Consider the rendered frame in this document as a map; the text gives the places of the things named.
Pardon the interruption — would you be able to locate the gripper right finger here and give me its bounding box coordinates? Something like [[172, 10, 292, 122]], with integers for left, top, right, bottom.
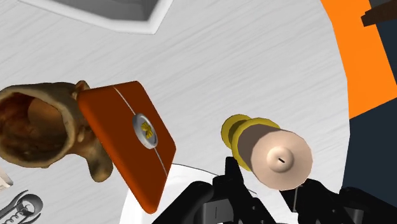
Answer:
[[280, 178, 397, 224]]

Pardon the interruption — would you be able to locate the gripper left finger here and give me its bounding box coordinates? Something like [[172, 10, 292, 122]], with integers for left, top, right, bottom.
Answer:
[[151, 156, 277, 224]]

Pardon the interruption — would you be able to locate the white plate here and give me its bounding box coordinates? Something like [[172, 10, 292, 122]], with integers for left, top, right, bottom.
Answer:
[[119, 163, 281, 224]]

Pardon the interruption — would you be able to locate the beige bottle with yellow cap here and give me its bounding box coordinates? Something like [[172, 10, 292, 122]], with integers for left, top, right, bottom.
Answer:
[[220, 114, 314, 192]]

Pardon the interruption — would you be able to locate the round white table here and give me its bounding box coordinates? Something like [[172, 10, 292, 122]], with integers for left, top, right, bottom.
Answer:
[[0, 0, 351, 224]]

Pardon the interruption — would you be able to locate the orange box with silver medallion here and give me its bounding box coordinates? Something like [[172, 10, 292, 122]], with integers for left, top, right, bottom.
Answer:
[[76, 80, 177, 215]]

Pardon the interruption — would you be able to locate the orange rug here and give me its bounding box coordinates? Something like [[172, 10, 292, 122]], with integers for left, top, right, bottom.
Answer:
[[320, 0, 397, 120]]

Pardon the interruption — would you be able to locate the bronze brown jug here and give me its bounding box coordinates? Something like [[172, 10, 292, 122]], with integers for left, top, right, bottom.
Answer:
[[0, 80, 114, 183]]

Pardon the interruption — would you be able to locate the white rectangular tray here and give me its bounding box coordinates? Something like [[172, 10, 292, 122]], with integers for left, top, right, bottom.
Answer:
[[18, 0, 174, 35]]

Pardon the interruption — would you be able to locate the silver metal kitchen tool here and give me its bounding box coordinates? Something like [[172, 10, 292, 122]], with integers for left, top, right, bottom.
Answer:
[[0, 190, 44, 224]]

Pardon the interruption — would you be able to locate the small white object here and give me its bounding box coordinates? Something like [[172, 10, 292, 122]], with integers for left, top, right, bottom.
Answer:
[[0, 167, 14, 192]]

